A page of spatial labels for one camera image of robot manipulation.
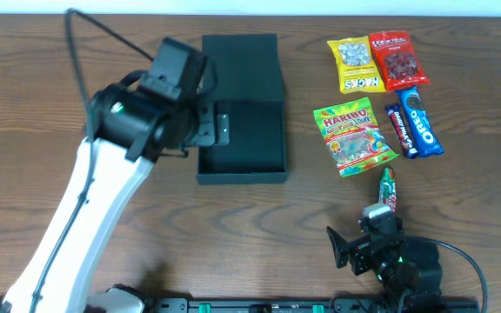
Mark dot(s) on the black open gift box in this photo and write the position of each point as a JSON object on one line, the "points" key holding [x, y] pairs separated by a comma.
{"points": [[249, 90]]}

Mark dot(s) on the purple Dairy Milk chocolate bar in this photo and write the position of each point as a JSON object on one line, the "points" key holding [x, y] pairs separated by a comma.
{"points": [[393, 111]]}

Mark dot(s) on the green KitKat Chunky bar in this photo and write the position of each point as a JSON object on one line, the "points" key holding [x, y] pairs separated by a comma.
{"points": [[387, 189]]}

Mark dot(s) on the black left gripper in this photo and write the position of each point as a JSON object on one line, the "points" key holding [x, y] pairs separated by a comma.
{"points": [[208, 126]]}

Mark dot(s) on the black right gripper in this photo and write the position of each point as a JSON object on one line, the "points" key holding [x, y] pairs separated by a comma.
{"points": [[364, 249]]}

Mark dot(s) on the blue Oreo cookie pack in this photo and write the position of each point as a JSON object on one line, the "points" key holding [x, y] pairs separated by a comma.
{"points": [[424, 137]]}

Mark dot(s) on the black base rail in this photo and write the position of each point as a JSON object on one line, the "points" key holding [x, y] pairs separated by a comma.
{"points": [[335, 305]]}

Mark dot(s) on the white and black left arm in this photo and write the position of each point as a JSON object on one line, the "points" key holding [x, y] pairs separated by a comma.
{"points": [[130, 124]]}

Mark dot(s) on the Haribo worms gummy bag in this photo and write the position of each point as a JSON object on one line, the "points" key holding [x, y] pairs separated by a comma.
{"points": [[352, 135]]}

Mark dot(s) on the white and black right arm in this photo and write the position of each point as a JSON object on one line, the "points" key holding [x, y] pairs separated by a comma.
{"points": [[408, 269]]}

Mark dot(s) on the red candy bag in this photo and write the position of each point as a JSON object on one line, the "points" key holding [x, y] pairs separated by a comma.
{"points": [[397, 60]]}

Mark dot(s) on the yellow Hacks candy bag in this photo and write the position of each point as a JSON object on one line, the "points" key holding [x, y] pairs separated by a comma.
{"points": [[356, 68]]}

